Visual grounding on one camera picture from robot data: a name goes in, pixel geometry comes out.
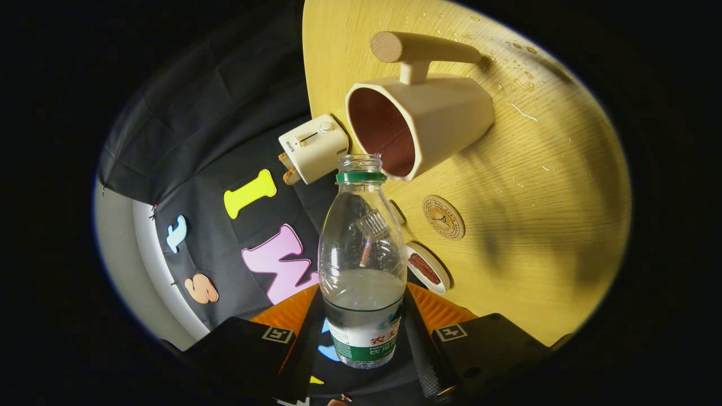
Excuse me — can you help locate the white toaster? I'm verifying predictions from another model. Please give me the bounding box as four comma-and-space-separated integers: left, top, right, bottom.
278, 114, 350, 186

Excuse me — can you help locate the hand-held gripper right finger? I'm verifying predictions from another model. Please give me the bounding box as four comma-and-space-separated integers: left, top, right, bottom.
402, 282, 556, 402

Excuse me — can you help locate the black backdrop cloth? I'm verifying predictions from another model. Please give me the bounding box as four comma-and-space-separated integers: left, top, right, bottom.
99, 0, 429, 406

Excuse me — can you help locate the clear plastic juice bottle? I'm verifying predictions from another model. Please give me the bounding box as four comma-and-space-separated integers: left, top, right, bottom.
318, 154, 408, 369

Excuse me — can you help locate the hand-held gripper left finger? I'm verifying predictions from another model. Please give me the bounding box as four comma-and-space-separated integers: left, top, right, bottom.
180, 284, 333, 404

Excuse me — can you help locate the wooden table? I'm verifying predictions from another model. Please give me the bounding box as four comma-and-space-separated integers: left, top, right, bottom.
302, 0, 633, 347

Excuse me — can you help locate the metal wire holder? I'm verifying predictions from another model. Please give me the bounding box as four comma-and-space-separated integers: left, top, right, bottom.
356, 199, 406, 266

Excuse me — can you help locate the brown meat patty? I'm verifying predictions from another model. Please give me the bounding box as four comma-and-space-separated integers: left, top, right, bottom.
408, 253, 442, 285

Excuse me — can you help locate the round cork coaster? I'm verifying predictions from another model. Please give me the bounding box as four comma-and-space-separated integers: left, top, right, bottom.
422, 195, 466, 241

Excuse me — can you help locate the cream cup with wooden handle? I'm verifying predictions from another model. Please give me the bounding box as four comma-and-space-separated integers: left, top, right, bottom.
345, 31, 496, 182

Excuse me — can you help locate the white round plate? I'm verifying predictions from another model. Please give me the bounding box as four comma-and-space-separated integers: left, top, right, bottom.
405, 242, 451, 295

